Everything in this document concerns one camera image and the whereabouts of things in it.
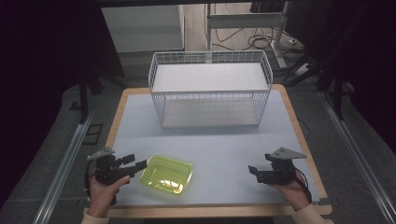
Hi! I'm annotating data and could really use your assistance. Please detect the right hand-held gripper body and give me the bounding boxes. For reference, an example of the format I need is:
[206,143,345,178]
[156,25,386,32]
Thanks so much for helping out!
[256,147,308,186]

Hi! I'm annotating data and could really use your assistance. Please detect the person's right hand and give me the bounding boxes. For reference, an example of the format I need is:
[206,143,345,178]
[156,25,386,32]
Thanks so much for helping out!
[268,172,310,213]

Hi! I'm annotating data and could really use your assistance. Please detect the black stand leg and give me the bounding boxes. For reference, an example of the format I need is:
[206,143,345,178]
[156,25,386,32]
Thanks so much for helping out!
[77,69,105,124]

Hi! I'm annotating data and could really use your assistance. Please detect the black floor cables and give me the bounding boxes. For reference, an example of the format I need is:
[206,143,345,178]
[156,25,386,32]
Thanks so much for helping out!
[213,27,304,54]

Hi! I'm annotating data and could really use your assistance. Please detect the white cabinet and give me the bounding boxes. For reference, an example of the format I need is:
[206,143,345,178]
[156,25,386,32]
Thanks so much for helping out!
[101,4,187,54]

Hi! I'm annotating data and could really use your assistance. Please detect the white wire shelf rack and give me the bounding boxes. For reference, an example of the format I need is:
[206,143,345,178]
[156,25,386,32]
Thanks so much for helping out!
[148,49,275,130]

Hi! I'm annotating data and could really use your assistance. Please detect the white power strip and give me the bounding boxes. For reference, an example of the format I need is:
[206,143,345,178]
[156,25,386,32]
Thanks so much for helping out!
[293,63,313,77]

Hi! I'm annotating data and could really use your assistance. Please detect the aluminium rail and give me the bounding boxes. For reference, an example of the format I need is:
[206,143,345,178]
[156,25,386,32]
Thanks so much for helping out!
[32,112,94,224]
[318,91,396,224]

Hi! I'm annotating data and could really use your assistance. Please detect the person's left hand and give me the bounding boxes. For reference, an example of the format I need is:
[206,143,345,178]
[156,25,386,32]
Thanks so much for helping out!
[88,175,131,218]

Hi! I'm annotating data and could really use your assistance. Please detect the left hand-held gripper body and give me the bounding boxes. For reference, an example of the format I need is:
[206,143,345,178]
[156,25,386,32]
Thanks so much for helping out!
[87,147,136,187]

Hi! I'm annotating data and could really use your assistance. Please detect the light grey table mat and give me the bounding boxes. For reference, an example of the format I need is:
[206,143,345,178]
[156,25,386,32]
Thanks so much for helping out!
[111,89,320,207]

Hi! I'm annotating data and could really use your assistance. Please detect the white metal desk frame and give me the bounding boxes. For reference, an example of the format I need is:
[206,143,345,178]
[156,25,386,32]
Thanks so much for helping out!
[205,2,293,70]

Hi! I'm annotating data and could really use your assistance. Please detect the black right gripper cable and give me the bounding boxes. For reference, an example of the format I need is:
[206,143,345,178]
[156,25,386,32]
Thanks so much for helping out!
[293,167,313,203]

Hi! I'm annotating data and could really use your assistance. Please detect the green plastic tray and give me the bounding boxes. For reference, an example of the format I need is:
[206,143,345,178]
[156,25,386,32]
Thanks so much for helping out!
[139,154,193,196]

